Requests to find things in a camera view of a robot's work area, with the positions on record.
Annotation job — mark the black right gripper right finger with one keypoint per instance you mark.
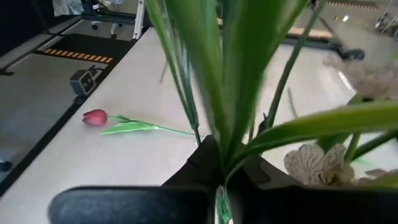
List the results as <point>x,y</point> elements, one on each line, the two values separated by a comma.
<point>311,208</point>

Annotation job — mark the silver aluminium extrusion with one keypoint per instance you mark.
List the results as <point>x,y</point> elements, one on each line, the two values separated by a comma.
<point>139,18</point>

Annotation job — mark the table-level camera box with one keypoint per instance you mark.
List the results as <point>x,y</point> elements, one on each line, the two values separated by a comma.
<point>83,82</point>

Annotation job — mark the black aluminium table frame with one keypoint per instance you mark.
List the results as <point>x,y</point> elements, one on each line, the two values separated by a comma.
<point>46,140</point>

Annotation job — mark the faceted clear glass vase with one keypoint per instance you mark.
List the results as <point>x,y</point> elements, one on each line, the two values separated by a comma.
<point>223,207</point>

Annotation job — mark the black table clamp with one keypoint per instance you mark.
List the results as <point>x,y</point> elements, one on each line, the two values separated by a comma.
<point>353,54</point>

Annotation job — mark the office chair base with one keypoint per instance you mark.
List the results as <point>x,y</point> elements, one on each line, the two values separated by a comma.
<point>107,26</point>

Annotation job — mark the dark red artificial tulip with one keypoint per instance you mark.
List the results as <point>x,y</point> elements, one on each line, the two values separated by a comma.
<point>94,117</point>

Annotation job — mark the pinkish white flower spray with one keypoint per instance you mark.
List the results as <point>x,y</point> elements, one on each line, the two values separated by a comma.
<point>199,46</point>

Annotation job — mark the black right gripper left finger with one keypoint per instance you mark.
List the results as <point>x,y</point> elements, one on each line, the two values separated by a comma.
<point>140,205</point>

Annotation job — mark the black mat hazard stripes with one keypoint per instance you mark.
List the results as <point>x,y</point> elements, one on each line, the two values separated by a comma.
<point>87,46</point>

